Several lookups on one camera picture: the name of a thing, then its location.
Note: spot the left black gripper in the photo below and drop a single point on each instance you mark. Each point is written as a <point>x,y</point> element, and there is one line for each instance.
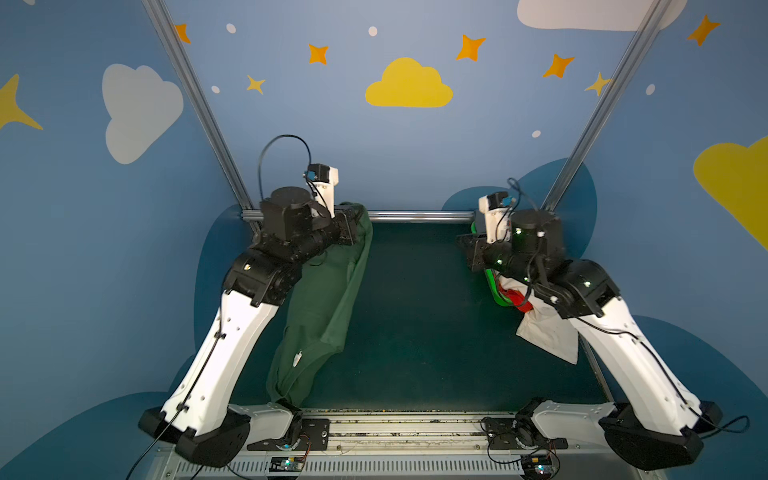
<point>348,224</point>

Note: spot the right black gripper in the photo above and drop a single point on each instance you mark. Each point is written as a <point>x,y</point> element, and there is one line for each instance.
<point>471,252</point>

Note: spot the dark green t-shirt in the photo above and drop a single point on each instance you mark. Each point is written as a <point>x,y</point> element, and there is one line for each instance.
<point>319,314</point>

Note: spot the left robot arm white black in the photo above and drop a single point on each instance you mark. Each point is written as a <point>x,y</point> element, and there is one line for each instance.
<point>310,259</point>

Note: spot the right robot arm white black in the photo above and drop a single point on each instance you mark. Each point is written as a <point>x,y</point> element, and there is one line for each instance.
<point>661,424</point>

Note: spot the bright green basket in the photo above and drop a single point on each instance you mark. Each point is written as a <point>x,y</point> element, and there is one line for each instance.
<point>498,298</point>

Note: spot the red t-shirt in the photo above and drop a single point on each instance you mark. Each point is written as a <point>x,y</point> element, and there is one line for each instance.
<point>514,298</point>

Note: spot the white t-shirt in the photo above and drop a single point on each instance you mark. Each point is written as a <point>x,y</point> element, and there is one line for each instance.
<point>543,326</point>

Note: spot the right controller board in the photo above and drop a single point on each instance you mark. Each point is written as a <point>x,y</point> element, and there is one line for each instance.
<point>537,467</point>

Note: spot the controller board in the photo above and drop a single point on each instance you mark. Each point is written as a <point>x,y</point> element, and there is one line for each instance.
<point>292,465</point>
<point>537,467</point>

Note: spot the left controller board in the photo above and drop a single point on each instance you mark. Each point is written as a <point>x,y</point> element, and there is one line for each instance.
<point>292,465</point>

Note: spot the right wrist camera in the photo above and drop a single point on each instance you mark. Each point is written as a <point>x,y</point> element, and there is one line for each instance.
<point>496,209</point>

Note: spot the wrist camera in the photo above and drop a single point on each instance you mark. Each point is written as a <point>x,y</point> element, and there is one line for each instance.
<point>322,181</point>
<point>496,209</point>

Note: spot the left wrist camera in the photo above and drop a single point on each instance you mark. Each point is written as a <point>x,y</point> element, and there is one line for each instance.
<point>322,181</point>

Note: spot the aluminium frame back rail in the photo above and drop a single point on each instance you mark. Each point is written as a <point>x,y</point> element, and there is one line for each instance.
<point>439,217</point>

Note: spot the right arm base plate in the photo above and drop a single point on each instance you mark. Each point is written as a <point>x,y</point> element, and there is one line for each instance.
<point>513,433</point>

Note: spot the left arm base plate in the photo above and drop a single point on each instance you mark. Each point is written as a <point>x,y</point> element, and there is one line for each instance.
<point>312,434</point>

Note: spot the aluminium front rail base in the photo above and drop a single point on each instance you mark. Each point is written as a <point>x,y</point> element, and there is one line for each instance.
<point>394,445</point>

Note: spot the aluminium frame left post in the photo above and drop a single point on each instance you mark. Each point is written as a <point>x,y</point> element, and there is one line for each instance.
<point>173,45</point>

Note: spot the aluminium frame post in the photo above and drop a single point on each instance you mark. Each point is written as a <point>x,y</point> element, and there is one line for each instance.
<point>173,45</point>
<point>632,58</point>

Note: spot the aluminium frame right post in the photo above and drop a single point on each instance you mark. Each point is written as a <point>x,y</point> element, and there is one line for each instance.
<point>632,58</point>

